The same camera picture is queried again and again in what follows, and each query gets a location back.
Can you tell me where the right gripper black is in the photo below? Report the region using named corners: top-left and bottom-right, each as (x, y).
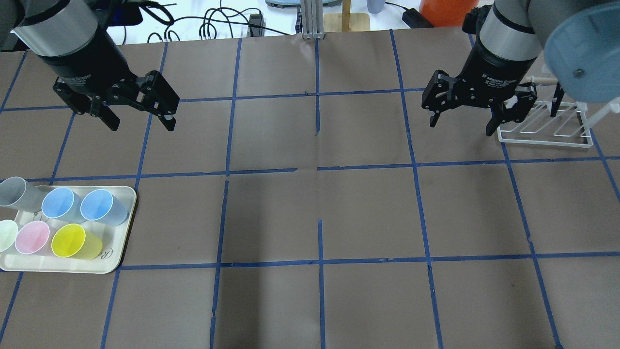
top-left (421, 34), bottom-right (540, 137)

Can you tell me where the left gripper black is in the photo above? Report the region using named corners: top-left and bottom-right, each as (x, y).
top-left (40, 27), bottom-right (180, 132)

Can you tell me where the white ikea cup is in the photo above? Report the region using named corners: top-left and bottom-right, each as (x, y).
top-left (0, 220), bottom-right (20, 253)

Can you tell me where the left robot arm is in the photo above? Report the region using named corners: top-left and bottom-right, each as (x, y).
top-left (1, 0), bottom-right (180, 132)

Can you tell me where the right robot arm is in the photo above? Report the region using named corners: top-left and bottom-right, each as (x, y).
top-left (421, 0), bottom-right (620, 136)

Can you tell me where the blue cup near tray corner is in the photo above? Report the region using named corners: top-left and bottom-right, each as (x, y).
top-left (80, 189), bottom-right (129, 226)

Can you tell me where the yellow cup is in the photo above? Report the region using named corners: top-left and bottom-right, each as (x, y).
top-left (51, 223), bottom-right (103, 260)

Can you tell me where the grey cup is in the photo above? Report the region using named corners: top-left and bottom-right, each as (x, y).
top-left (0, 176), bottom-right (46, 213)

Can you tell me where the pink cup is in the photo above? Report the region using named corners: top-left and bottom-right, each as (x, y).
top-left (14, 221), bottom-right (57, 256)

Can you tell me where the orange cylindrical container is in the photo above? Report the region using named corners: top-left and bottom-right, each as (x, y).
top-left (419, 0), bottom-right (479, 27)

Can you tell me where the cream plastic tray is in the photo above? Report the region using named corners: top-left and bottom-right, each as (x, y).
top-left (0, 186), bottom-right (138, 275)

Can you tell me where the blue mug on desk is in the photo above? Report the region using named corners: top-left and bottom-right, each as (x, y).
top-left (366, 0), bottom-right (386, 14)

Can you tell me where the black power adapter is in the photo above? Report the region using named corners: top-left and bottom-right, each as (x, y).
top-left (247, 13), bottom-right (265, 37)

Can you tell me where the wooden stand base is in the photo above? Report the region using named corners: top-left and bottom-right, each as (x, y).
top-left (323, 0), bottom-right (371, 32)

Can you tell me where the white wire cup rack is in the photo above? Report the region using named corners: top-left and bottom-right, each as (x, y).
top-left (497, 93), bottom-right (619, 148)

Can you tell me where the aluminium frame post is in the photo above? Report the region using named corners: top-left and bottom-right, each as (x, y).
top-left (300, 0), bottom-right (324, 40)

